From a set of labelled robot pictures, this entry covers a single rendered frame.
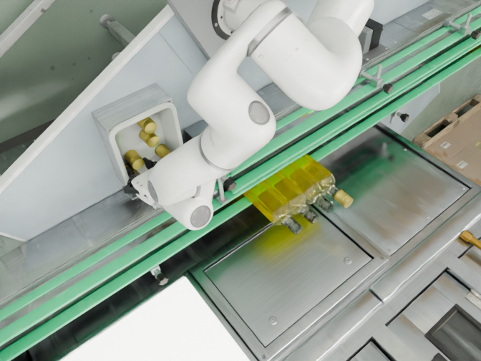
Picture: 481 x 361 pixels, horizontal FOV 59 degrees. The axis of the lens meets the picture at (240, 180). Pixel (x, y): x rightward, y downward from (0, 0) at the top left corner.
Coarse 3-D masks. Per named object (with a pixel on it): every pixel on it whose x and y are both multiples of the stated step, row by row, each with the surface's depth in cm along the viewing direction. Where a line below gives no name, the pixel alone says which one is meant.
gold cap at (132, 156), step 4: (128, 152) 108; (132, 152) 108; (136, 152) 109; (128, 156) 108; (132, 156) 107; (136, 156) 107; (140, 156) 108; (128, 160) 108; (132, 160) 106; (136, 160) 106; (140, 160) 107; (132, 164) 106; (136, 164) 107; (140, 164) 108; (136, 168) 108
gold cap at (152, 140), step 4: (140, 132) 107; (144, 132) 106; (140, 136) 107; (144, 136) 106; (148, 136) 105; (152, 136) 105; (156, 136) 106; (144, 140) 106; (148, 140) 105; (152, 140) 106; (156, 140) 106; (148, 144) 105; (152, 144) 106; (156, 144) 107
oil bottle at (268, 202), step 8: (264, 184) 121; (248, 192) 120; (256, 192) 119; (264, 192) 119; (272, 192) 118; (256, 200) 119; (264, 200) 117; (272, 200) 117; (280, 200) 117; (264, 208) 117; (272, 208) 115; (280, 208) 115; (288, 208) 115; (272, 216) 116; (280, 216) 114; (280, 224) 116
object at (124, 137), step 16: (144, 112) 96; (160, 112) 106; (176, 112) 101; (112, 128) 93; (128, 128) 104; (160, 128) 111; (176, 128) 104; (112, 144) 95; (128, 144) 107; (144, 144) 111; (176, 144) 110; (128, 176) 104
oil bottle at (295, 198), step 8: (272, 176) 122; (280, 176) 122; (272, 184) 120; (280, 184) 120; (288, 184) 120; (280, 192) 119; (288, 192) 118; (296, 192) 118; (288, 200) 117; (296, 200) 116; (304, 200) 117; (296, 208) 116
